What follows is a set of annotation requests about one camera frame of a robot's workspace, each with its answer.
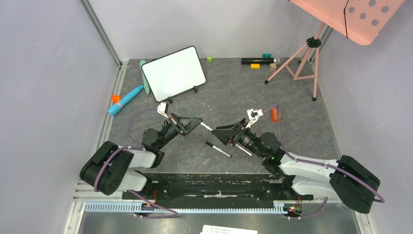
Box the pink perforated panel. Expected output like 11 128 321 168
291 0 405 45

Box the green whiteboard marker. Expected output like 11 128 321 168
201 122 213 131

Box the black cylinder tube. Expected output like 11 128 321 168
241 58 276 65

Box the white whiteboard black frame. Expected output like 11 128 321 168
141 46 207 102

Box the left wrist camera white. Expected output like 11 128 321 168
157 102 169 118

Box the small orange toy piece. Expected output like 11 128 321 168
111 95 121 103

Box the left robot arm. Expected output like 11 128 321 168
79 113 203 199

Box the white paper sheet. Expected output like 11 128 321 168
200 225 258 234

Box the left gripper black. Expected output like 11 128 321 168
156 112 203 150

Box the clear round bulb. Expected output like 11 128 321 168
273 56 283 65

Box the black capped whiteboard marker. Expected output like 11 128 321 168
206 141 232 157

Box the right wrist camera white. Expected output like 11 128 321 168
246 109 263 128

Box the blue toy marker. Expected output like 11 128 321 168
107 85 144 116

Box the purple capped whiteboard marker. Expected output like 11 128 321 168
235 144 253 156

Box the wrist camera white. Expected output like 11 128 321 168
246 109 263 128
157 102 169 118

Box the beige wooden block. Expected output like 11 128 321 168
269 63 277 71

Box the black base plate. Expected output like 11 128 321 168
139 173 314 209

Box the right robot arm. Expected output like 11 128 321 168
211 119 384 214

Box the light blue cable duct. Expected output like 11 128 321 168
84 202 291 215

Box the yellow block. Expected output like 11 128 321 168
250 63 260 69

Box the pink tripod stand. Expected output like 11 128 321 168
264 22 326 102

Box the mint green toy marker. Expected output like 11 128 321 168
140 59 150 95

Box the orange rounded toy brick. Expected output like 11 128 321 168
271 108 282 123

